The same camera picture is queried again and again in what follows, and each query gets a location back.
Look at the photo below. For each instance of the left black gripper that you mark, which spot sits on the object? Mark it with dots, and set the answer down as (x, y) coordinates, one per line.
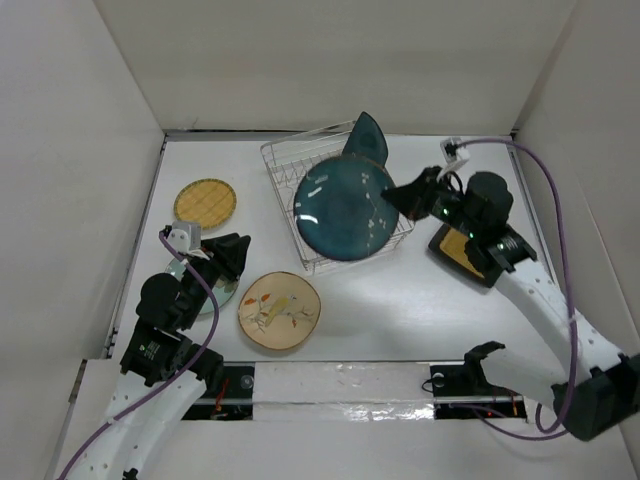
(228, 252)

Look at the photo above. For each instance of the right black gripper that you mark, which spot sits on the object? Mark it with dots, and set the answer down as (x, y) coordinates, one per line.
(412, 198)

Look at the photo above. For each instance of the light green round plate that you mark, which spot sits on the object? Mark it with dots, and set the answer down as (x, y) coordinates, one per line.
(223, 290)

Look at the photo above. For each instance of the yellow woven round plate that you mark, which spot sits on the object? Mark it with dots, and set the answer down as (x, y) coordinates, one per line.
(210, 202)

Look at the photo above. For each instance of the black and amber square plate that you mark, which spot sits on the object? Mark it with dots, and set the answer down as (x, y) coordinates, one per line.
(447, 246)

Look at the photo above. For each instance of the teal square plate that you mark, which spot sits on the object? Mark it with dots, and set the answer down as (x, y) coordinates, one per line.
(367, 140)

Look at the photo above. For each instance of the beige bird plate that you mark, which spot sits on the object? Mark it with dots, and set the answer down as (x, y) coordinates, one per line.
(279, 311)

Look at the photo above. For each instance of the dark teal floral plate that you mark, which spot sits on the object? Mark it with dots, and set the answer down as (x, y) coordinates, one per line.
(339, 210)

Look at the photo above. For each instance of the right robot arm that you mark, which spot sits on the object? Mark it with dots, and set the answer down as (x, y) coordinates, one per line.
(596, 385)

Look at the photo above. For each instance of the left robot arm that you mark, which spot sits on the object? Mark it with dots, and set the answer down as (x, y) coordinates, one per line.
(162, 372)

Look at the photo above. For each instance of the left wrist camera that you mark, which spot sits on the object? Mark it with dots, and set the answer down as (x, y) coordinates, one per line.
(184, 237)

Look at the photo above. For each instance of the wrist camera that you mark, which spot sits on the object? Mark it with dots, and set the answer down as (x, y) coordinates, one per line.
(184, 237)
(455, 154)

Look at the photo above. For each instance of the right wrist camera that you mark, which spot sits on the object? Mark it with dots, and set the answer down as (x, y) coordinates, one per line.
(455, 154)

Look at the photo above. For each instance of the wire dish rack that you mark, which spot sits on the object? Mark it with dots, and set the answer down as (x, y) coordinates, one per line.
(288, 160)

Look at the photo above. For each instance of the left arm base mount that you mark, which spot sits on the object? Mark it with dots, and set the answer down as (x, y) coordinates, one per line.
(232, 401)

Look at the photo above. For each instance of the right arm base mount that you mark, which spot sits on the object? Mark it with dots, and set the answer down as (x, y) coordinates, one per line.
(461, 391)

